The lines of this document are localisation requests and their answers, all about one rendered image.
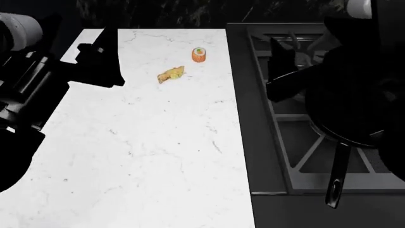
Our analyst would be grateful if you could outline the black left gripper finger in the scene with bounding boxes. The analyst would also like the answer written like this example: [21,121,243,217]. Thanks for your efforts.
[77,43,106,65]
[94,25,120,61]

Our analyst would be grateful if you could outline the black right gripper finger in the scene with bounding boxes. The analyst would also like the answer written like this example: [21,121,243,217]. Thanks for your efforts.
[267,37,299,83]

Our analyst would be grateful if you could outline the black frying pan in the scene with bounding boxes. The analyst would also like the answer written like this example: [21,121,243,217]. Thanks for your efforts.
[302,70,392,210]

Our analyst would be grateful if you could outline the yellow-brown ginger piece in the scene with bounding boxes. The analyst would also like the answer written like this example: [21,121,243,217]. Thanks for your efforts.
[157,65,186,84]

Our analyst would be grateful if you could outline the orange sushi roll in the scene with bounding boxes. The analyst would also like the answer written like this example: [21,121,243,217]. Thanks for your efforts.
[190,46,208,63]

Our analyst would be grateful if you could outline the grey stove burner grate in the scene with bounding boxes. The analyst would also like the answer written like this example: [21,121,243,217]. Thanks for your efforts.
[273,113,380,175]
[248,30,330,72]

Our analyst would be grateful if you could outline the grey steel stove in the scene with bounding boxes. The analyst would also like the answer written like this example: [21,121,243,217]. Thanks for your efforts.
[225,22,405,228]

